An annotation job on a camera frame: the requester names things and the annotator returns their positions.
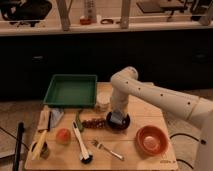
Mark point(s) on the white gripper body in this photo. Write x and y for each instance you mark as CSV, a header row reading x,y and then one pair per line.
x,y
119,106

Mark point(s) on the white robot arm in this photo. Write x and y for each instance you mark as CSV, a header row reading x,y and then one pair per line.
x,y
195,110

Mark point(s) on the dark purple bowl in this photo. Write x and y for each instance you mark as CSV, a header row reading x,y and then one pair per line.
x,y
125,121

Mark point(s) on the orange red bowl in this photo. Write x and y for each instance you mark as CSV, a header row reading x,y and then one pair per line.
x,y
151,141

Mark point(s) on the white jar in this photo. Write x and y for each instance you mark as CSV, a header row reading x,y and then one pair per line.
x,y
103,101

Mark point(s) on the bunch of red grapes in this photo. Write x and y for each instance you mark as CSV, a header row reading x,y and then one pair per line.
x,y
96,123

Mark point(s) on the green cucumber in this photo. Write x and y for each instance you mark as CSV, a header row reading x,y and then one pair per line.
x,y
78,121

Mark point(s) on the silver fork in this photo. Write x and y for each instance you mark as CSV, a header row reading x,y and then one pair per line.
x,y
99,145

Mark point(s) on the green plastic tray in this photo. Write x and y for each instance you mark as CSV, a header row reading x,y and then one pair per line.
x,y
71,91

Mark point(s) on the white cloth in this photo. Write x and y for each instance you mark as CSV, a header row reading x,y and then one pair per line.
x,y
56,116

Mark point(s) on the red tomato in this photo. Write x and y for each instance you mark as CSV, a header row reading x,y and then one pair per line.
x,y
63,136

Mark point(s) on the wooden board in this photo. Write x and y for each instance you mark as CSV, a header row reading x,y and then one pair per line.
x,y
43,120

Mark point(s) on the black pole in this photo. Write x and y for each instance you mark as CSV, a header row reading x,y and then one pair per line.
x,y
16,160

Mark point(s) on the black office chair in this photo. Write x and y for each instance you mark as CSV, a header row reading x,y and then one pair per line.
x,y
30,12

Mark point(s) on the white handled brush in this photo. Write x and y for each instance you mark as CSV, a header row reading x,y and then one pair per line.
x,y
86,156

